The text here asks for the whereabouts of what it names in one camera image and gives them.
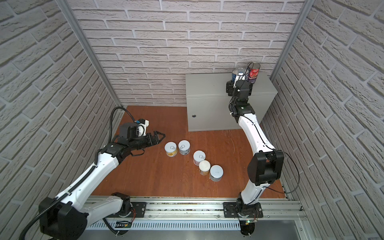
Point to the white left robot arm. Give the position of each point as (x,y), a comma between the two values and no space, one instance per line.
(66,217)

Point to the orange can white lid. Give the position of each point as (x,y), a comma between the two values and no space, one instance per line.
(204,167)

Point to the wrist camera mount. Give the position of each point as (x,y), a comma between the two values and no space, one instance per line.
(239,107)
(133,130)

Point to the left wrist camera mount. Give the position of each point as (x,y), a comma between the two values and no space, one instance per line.
(133,130)

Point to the yellow label can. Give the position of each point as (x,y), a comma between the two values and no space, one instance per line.
(171,149)

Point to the blue Progresso soup can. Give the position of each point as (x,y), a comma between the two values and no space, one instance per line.
(240,74)

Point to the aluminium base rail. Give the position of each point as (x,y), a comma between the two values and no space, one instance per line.
(152,213)

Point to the pink label can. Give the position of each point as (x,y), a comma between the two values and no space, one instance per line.
(198,157)

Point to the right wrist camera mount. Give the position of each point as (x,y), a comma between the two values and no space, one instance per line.
(239,107)

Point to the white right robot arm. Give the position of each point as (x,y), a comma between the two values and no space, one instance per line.
(266,164)

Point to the grey metal cabinet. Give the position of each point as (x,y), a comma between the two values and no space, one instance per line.
(208,100)

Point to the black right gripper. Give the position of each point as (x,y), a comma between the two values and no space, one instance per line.
(232,90)

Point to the red label soup can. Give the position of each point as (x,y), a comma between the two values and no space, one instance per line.
(253,71)

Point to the white grey label can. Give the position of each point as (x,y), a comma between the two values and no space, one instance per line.
(184,147)

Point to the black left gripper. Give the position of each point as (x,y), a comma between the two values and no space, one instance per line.
(157,138)

